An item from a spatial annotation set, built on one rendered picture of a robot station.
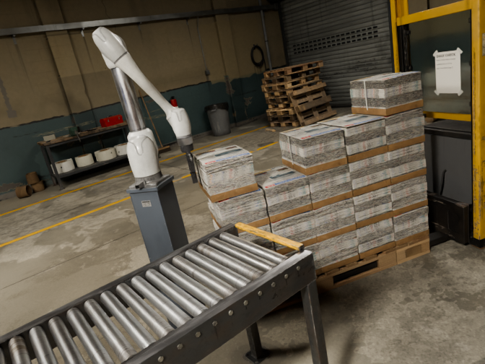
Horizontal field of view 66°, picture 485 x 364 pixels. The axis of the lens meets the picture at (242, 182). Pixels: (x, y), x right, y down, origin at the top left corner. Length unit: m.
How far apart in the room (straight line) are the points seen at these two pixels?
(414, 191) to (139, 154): 1.82
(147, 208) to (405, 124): 1.70
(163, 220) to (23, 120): 6.42
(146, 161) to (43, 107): 6.40
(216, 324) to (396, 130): 1.77
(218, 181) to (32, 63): 6.72
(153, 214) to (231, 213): 0.45
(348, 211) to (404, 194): 0.43
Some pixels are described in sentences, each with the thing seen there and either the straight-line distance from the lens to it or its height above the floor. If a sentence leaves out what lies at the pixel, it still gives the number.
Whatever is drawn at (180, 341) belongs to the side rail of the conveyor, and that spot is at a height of 0.79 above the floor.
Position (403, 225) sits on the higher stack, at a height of 0.28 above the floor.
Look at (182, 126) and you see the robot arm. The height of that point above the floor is 1.28.
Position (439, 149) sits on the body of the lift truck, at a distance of 3.28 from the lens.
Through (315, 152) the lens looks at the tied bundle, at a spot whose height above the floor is 0.96.
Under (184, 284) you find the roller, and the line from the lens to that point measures 1.50.
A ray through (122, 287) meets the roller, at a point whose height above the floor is 0.80.
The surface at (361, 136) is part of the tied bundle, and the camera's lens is 2.44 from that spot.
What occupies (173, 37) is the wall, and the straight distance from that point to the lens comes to 9.55.
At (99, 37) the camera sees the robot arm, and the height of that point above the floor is 1.81.
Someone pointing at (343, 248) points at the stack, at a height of 0.28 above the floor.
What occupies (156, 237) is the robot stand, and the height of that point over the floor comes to 0.69.
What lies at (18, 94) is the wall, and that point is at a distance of 8.37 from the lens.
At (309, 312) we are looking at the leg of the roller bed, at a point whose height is 0.55.
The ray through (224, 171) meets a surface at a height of 1.00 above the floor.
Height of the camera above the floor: 1.53
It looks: 17 degrees down
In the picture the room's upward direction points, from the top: 11 degrees counter-clockwise
